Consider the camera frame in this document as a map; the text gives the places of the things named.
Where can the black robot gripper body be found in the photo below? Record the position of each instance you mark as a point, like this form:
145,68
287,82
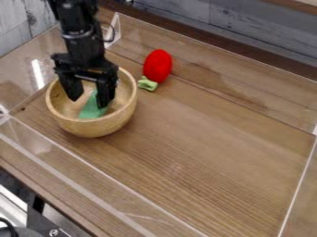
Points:
83,61

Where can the black table leg bracket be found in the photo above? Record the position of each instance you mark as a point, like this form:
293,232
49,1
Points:
38,222

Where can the green rectangular block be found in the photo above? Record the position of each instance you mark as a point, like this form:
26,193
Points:
91,111

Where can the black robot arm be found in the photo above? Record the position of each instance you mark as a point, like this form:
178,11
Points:
75,13

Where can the red plush strawberry toy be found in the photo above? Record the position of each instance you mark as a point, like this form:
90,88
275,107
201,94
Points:
156,70

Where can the brown wooden bowl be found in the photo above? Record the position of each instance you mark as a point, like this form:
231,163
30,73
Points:
65,110

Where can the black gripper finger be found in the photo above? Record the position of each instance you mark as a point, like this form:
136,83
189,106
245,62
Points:
73,85
106,87

